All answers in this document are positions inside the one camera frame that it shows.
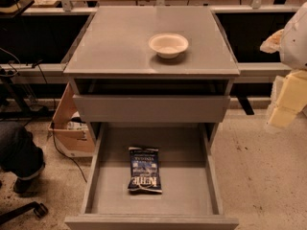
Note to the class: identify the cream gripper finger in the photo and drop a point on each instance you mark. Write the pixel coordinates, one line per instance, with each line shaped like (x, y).
(272, 43)
(278, 119)

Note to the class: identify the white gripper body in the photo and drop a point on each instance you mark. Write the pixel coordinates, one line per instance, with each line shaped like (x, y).
(295, 43)

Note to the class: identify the blue chip bag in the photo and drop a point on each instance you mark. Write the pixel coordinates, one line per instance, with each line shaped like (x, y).
(144, 171)

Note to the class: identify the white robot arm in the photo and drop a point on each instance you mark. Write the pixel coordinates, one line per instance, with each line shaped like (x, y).
(293, 46)

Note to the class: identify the grey drawer cabinet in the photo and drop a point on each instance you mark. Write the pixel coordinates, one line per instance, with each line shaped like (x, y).
(114, 57)

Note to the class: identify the white paper bowl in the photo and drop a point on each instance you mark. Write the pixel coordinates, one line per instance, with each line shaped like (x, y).
(168, 45)

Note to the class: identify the open cardboard box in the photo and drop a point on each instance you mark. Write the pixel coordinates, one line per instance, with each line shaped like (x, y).
(72, 138)

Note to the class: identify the black office chair base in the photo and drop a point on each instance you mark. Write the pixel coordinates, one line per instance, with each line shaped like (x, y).
(39, 209)

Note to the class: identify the person's leg in jeans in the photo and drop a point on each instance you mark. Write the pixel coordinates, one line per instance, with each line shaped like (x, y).
(18, 152)

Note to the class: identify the dark shoe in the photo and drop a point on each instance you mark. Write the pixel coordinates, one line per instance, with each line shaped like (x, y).
(22, 186)

